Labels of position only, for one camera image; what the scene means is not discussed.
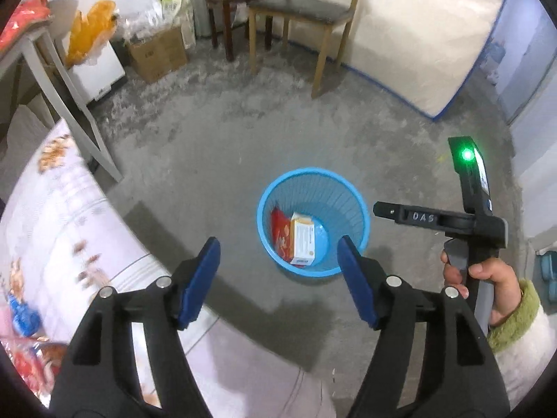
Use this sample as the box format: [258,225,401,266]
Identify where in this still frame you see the red crumpled snack wrappers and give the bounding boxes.
[0,335,67,407]

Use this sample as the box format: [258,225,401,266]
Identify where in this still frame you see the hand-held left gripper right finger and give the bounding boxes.
[337,235,511,418]

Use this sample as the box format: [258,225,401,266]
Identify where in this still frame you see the person's right hand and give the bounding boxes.
[441,249,523,326]

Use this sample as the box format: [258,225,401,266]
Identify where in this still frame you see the white mattress with blue edge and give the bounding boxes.
[254,0,512,119]

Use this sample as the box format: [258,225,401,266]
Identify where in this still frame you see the red snack packet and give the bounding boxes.
[270,207,293,262]

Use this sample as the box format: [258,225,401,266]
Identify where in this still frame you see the teal plastic item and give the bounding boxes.
[539,250,557,297]

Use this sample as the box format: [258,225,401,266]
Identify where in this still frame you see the white chest cabinet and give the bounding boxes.
[48,0,128,105]

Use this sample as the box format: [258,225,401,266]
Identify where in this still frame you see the white-legged side table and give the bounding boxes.
[0,17,125,184]

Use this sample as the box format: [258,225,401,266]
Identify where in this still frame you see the orange plastic bag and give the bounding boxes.
[65,1,118,68]

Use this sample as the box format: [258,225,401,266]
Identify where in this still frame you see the white orange carton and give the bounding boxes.
[289,211,316,266]

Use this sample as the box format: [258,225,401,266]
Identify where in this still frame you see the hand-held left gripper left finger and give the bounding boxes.
[49,236,222,418]

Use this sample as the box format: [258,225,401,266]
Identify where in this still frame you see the clear crumpled plastic bags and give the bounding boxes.
[122,9,175,45]

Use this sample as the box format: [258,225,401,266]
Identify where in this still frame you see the brown cardboard box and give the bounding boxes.
[127,26,189,84]

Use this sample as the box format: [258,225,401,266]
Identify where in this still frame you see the person's right forearm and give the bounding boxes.
[486,279,557,411]

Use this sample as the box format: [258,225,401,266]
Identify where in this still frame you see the blue plastic waste basket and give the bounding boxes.
[256,167,370,278]

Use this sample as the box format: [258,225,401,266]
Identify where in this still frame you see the red plastic packet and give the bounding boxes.
[0,0,53,43]

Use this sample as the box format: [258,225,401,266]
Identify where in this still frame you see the wooden chair with dark seat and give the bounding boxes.
[248,0,366,99]

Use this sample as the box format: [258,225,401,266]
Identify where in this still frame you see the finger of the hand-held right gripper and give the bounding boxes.
[373,201,445,228]

